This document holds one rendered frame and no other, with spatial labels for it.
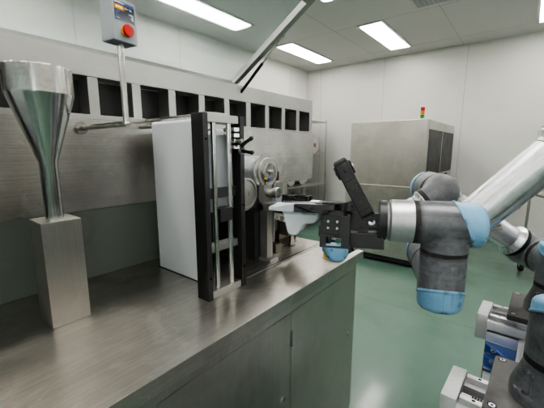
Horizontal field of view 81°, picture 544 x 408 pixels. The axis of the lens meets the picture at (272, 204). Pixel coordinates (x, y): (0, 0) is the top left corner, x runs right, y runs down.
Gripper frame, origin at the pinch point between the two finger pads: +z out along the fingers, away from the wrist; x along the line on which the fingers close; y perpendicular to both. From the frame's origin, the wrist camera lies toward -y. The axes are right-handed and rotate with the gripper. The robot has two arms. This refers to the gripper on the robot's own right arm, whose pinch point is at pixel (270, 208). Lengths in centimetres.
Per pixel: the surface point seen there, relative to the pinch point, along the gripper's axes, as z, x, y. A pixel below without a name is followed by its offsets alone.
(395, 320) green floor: -16, -139, -109
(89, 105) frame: 31, 57, 39
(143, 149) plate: 30, 40, 25
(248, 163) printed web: 2.2, 11.1, 19.7
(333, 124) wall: 204, -444, 70
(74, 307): 4, 77, -15
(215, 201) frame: -15.0, 44.4, 10.2
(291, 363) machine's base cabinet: -29, 25, -46
